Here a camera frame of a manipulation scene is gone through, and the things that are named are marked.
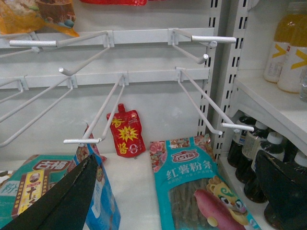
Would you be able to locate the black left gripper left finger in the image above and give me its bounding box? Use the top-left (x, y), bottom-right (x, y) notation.
top-left (2, 155), bottom-right (98, 230)

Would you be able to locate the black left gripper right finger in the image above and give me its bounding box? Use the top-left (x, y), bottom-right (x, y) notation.
top-left (255, 150), bottom-right (307, 230)

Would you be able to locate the white water shelf board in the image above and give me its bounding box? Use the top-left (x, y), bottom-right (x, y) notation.
top-left (228, 70), bottom-right (307, 151)

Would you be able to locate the dark tea bottle blue label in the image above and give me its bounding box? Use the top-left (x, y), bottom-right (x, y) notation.
top-left (243, 131), bottom-right (286, 204)

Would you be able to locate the blue snack bag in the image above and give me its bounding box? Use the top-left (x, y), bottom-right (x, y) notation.
top-left (73, 143), bottom-right (121, 230)

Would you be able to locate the dark tea bottle front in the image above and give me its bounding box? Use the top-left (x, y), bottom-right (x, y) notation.
top-left (235, 121), bottom-right (269, 184)

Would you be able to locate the green seasoning box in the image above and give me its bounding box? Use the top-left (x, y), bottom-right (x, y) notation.
top-left (0, 155), bottom-right (73, 227)

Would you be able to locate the dark tea bottle middle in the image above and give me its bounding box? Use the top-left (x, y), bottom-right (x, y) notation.
top-left (227, 113), bottom-right (256, 168)

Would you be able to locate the teal sweet potato noodle bag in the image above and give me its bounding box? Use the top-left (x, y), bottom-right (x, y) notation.
top-left (150, 134), bottom-right (260, 230)

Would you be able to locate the white slotted upright left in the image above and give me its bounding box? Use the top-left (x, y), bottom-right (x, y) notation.
top-left (197, 0), bottom-right (230, 154)

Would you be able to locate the red sauce pouch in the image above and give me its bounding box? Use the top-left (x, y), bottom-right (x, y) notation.
top-left (110, 103), bottom-right (146, 158)

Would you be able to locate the yellow white bottle rear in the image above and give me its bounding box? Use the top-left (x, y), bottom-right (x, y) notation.
top-left (263, 1), bottom-right (307, 83)

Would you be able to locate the yellow green label bottle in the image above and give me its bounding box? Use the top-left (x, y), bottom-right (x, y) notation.
top-left (277, 15), bottom-right (307, 93)

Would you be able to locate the white upper left hook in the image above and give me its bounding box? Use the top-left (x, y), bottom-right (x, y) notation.
top-left (9, 31), bottom-right (114, 77)

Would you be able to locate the orange food packet hanging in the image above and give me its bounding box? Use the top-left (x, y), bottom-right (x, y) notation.
top-left (0, 0), bottom-right (79, 37)

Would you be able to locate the red packet hanging top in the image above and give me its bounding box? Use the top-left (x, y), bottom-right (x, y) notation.
top-left (81, 0), bottom-right (147, 6)

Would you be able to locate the white wire hook left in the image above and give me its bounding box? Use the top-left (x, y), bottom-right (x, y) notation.
top-left (0, 77), bottom-right (78, 149)

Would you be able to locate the white wire display hook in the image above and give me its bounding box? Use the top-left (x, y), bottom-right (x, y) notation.
top-left (63, 73), bottom-right (129, 147)

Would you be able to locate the white wire hook right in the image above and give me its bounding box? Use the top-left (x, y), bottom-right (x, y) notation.
top-left (175, 67), bottom-right (255, 136)

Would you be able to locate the white hook rail lower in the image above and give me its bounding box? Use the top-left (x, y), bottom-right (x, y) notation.
top-left (0, 67), bottom-right (210, 90)

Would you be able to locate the white hook rail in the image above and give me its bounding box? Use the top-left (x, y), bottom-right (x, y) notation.
top-left (0, 28), bottom-right (214, 49)
top-left (0, 67), bottom-right (210, 90)

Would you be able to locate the white slotted upright post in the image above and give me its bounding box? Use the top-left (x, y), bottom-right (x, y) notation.
top-left (215, 0), bottom-right (252, 163)

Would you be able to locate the white hook rail upper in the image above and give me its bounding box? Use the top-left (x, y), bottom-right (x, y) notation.
top-left (0, 28), bottom-right (214, 49)

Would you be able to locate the white upper wire hook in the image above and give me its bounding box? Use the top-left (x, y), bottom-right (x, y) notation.
top-left (170, 29), bottom-right (236, 64)

